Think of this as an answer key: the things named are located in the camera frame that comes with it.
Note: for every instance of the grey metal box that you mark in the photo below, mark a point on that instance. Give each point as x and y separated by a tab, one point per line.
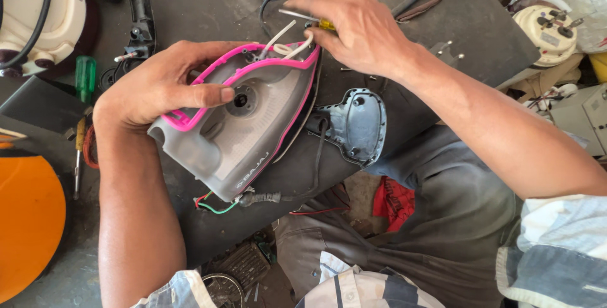
42	104

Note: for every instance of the grey and pink iron body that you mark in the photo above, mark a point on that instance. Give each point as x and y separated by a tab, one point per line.
256	123

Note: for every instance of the person's left hand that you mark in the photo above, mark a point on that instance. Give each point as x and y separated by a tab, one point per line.
137	94

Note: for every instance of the grey iron back cover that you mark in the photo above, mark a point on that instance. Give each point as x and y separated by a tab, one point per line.
355	125

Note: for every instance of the round dark metal part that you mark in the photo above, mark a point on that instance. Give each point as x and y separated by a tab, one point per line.
223	291

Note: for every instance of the grey metal casing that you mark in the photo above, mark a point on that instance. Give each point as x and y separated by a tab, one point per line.
583	118

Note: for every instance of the orange round lid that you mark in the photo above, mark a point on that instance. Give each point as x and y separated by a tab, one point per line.
28	222

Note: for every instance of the cream round appliance with knobs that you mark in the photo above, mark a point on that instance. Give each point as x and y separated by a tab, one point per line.
545	38

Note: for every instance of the person's grey trousers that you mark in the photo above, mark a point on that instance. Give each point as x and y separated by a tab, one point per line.
427	251

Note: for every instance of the grey plug with pins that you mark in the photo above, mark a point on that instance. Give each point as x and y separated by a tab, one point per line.
443	52

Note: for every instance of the red cloth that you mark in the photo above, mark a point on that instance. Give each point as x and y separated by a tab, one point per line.
393	203

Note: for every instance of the brown file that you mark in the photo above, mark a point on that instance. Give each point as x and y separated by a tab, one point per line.
419	9

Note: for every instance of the black ribbed part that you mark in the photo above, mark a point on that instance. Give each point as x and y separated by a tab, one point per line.
242	263

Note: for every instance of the person's striped shirt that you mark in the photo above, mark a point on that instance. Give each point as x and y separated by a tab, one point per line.
555	246

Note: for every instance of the person's right hand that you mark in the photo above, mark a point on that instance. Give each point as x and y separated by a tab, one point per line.
370	38

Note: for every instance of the white and maroon appliance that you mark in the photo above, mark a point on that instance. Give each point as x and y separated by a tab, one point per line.
52	9

